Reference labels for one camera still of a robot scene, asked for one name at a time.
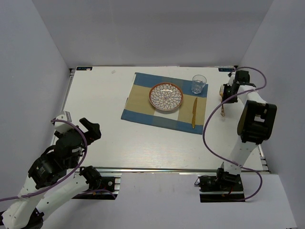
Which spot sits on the aluminium table edge rail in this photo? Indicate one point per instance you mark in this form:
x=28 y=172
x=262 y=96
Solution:
x=147 y=170

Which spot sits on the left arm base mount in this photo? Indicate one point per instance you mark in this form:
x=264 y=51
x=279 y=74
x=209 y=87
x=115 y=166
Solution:
x=101 y=187

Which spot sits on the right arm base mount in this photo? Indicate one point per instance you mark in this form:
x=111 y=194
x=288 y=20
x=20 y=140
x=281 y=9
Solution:
x=221 y=188

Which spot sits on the blue corner sticker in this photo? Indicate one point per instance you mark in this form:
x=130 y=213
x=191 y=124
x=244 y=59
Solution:
x=84 y=68
x=226 y=69

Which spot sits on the left blue corner sticker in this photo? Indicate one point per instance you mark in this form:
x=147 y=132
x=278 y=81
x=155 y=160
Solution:
x=84 y=68

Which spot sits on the clear drinking glass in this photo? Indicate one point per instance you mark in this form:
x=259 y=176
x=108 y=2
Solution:
x=198 y=83

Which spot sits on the right blue corner sticker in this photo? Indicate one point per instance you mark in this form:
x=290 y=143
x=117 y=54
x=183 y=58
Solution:
x=226 y=69

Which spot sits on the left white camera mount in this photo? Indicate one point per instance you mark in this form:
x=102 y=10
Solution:
x=62 y=127

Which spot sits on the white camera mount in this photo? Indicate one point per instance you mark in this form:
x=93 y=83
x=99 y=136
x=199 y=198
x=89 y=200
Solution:
x=62 y=127
x=231 y=79

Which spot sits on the floral patterned ceramic plate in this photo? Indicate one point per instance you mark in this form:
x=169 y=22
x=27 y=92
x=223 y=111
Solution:
x=165 y=96

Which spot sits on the gold knife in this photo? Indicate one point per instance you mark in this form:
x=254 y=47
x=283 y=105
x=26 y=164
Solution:
x=194 y=113

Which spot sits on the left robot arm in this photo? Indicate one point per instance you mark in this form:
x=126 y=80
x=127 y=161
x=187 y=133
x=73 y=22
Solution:
x=31 y=207

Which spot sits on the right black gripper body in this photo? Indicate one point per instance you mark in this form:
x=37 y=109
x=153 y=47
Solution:
x=228 y=92

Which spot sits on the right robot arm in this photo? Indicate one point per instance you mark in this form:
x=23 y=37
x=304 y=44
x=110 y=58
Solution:
x=256 y=121

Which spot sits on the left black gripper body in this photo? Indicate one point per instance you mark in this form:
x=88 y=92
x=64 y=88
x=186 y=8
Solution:
x=90 y=135

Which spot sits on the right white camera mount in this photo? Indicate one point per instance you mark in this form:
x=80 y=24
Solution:
x=231 y=79

